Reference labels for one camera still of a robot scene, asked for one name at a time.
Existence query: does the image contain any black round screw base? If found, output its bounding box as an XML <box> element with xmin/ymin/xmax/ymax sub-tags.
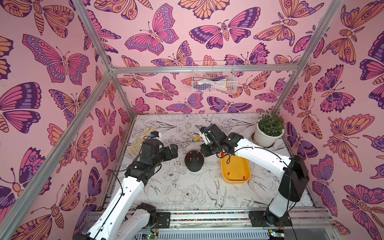
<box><xmin>185</xmin><ymin>150</ymin><xmax>205</xmax><ymax>172</ymax></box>

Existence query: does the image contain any yellow plastic tray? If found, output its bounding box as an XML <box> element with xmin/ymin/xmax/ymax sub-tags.
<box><xmin>220</xmin><ymin>153</ymin><xmax>251</xmax><ymax>184</ymax></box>

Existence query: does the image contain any aluminium cage frame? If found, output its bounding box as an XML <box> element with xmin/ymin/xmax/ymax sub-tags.
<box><xmin>1</xmin><ymin>1</ymin><xmax>344</xmax><ymax>240</ymax></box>

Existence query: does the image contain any white wire basket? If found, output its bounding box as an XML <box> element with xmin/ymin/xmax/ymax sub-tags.
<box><xmin>191</xmin><ymin>65</ymin><xmax>238</xmax><ymax>94</ymax></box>

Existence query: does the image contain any potted green plant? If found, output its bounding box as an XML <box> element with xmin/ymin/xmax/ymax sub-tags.
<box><xmin>252</xmin><ymin>112</ymin><xmax>284</xmax><ymax>148</ymax></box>

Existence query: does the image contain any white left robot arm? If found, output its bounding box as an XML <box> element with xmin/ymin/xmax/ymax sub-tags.
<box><xmin>74</xmin><ymin>132</ymin><xmax>179</xmax><ymax>240</ymax></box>

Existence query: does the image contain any cream fabric glove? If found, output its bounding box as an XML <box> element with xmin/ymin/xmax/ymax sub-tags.
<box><xmin>126</xmin><ymin>127</ymin><xmax>156</xmax><ymax>157</ymax></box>

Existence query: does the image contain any blue yellow garden fork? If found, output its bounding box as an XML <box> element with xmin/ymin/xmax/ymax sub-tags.
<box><xmin>193</xmin><ymin>136</ymin><xmax>202</xmax><ymax>143</ymax></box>

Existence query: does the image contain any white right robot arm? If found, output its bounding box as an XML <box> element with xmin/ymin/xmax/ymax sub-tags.
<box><xmin>199</xmin><ymin>124</ymin><xmax>310</xmax><ymax>219</ymax></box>

